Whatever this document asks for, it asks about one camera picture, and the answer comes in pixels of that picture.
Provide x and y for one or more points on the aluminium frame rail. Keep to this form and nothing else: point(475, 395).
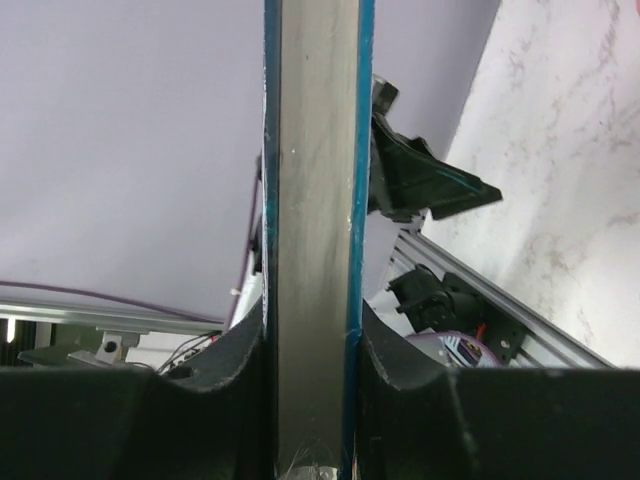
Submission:
point(545, 345)

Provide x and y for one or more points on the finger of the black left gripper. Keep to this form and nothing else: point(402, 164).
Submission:
point(406, 179)

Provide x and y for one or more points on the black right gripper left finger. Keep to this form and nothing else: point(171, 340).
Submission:
point(206, 420)

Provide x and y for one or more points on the blue 20000 Leagues book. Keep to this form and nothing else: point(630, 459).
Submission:
point(313, 306)

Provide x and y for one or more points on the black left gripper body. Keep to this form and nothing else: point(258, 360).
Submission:
point(383, 95)

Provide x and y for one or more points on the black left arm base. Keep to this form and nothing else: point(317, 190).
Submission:
point(472, 330)

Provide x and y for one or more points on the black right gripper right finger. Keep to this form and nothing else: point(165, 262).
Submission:
point(420, 420)

